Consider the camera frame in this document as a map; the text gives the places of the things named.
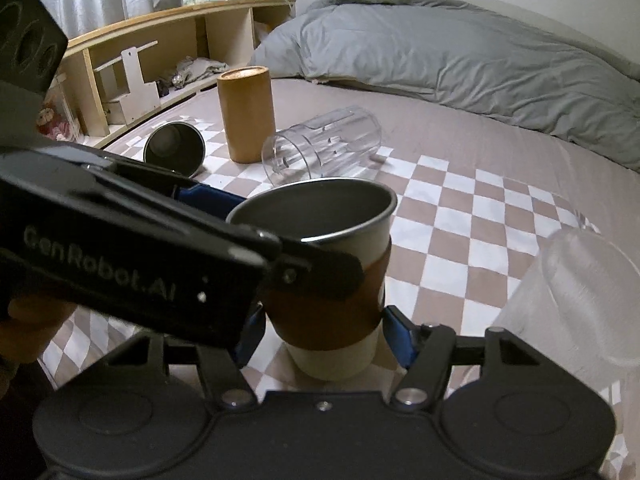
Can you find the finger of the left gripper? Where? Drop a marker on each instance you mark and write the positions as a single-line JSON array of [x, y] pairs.
[[251, 337], [286, 262]]

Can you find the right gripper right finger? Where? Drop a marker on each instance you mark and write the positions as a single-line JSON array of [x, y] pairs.
[[424, 352]]

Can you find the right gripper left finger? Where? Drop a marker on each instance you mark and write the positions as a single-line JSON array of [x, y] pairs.
[[222, 381]]

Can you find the cream cup with brown sleeve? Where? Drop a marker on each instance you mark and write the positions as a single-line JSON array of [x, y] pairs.
[[327, 304]]

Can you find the person's left hand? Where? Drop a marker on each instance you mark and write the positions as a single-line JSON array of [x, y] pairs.
[[32, 323]]

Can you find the white steel tumbler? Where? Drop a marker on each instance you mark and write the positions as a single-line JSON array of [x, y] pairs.
[[176, 146]]

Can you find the clear jar with snacks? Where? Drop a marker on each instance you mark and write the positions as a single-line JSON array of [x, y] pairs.
[[56, 119]]

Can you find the tan cylindrical canister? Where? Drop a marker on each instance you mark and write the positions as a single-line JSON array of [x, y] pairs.
[[245, 98]]

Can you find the clear plastic mug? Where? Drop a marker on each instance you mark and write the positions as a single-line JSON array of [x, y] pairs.
[[325, 146]]

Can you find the small wooden stand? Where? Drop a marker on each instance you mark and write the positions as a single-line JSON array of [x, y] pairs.
[[127, 96]]

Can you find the crumpled grey cloth on shelf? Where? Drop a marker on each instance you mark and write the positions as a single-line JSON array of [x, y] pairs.
[[188, 71]]

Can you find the clear ribbed stem glass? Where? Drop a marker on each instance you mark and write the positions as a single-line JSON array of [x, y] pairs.
[[578, 304]]

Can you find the wooden bedside shelf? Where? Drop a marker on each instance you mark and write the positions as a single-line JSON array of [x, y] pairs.
[[225, 31]]

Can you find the grey duvet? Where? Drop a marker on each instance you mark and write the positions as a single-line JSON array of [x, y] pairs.
[[459, 55]]

